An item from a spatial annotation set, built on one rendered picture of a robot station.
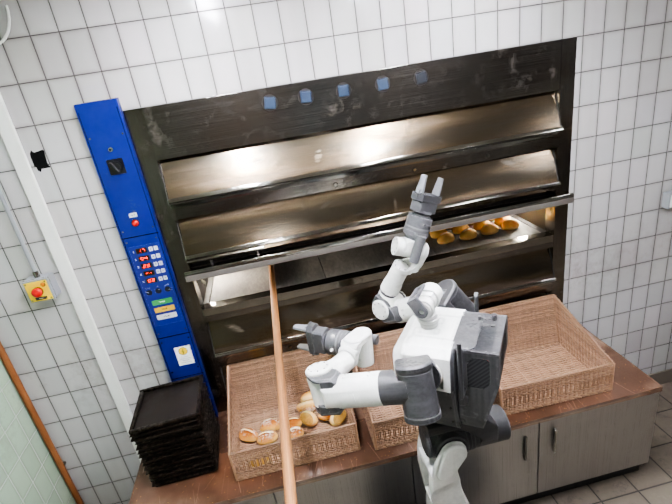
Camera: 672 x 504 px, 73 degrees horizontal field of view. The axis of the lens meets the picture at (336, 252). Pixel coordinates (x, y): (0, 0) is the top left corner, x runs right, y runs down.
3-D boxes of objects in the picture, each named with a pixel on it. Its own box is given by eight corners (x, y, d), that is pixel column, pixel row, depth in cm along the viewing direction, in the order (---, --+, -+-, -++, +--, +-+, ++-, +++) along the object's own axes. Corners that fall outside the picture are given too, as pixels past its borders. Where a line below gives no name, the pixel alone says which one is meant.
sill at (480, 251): (205, 311, 219) (203, 304, 218) (546, 238, 239) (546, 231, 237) (204, 317, 214) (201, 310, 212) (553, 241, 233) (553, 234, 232)
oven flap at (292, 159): (170, 205, 192) (161, 158, 191) (557, 132, 211) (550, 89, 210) (168, 204, 187) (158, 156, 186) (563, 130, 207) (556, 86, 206)
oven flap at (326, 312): (216, 356, 222) (208, 316, 221) (551, 280, 241) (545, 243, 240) (214, 358, 217) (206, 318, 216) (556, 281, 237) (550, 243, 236)
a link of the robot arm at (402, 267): (426, 238, 160) (411, 266, 168) (403, 234, 158) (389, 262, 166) (431, 250, 156) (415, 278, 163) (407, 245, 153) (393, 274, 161)
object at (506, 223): (404, 214, 294) (403, 206, 292) (472, 200, 300) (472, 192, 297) (440, 246, 239) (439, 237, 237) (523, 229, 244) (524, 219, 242)
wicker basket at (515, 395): (456, 356, 247) (454, 313, 237) (552, 335, 252) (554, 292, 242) (499, 418, 203) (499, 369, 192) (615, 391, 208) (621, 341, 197)
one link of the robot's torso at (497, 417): (494, 421, 159) (493, 381, 152) (513, 448, 147) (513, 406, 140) (418, 440, 156) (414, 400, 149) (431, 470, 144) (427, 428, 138)
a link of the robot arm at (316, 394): (341, 375, 145) (303, 409, 131) (333, 346, 144) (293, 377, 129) (368, 378, 139) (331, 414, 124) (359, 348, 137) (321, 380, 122)
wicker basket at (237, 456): (237, 407, 236) (225, 363, 226) (342, 382, 242) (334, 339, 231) (234, 484, 191) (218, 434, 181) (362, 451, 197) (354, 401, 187)
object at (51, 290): (38, 296, 196) (28, 276, 193) (62, 291, 198) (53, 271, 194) (30, 304, 190) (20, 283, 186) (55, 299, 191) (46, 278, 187)
